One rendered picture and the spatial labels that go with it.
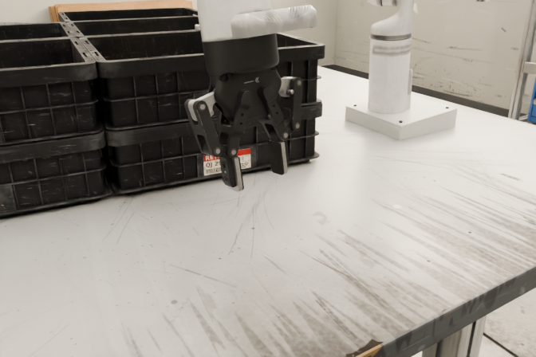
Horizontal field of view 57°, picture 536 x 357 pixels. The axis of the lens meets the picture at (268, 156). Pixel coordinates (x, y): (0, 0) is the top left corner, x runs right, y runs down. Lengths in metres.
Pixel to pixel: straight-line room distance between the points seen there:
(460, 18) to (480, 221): 3.33
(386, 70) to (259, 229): 0.56
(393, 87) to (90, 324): 0.83
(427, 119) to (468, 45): 2.89
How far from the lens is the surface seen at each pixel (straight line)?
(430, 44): 4.27
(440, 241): 0.75
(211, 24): 0.48
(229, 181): 0.51
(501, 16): 3.89
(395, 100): 1.18
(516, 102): 2.81
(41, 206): 0.84
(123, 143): 0.81
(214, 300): 0.60
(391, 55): 1.15
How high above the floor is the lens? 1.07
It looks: 22 degrees down
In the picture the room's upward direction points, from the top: straight up
